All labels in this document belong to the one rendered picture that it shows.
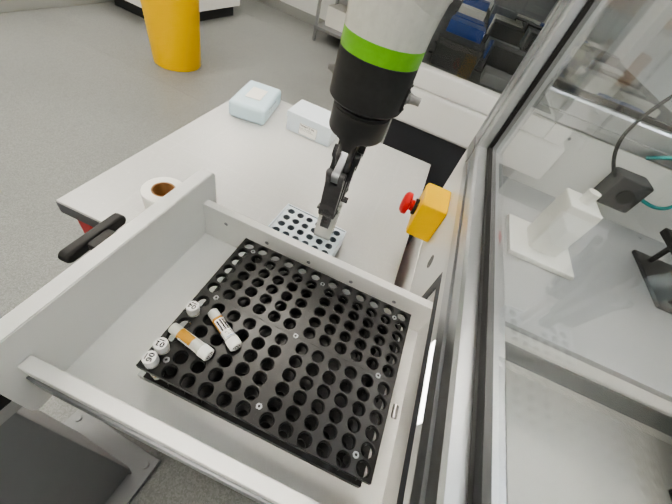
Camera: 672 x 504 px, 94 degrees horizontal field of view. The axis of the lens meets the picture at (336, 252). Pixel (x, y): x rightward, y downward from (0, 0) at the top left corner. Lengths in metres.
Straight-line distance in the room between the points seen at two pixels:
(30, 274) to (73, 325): 1.27
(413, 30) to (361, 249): 0.38
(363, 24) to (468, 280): 0.27
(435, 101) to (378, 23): 0.65
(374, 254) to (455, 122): 0.52
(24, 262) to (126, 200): 1.06
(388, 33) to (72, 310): 0.39
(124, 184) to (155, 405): 0.44
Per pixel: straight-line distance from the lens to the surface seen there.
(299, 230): 0.57
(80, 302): 0.38
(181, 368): 0.33
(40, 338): 0.37
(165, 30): 2.94
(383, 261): 0.62
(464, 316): 0.30
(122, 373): 0.41
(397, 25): 0.36
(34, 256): 1.71
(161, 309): 0.43
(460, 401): 0.27
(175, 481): 1.22
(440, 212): 0.54
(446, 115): 1.01
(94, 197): 0.70
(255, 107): 0.89
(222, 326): 0.33
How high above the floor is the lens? 1.20
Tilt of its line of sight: 48 degrees down
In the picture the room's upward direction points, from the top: 21 degrees clockwise
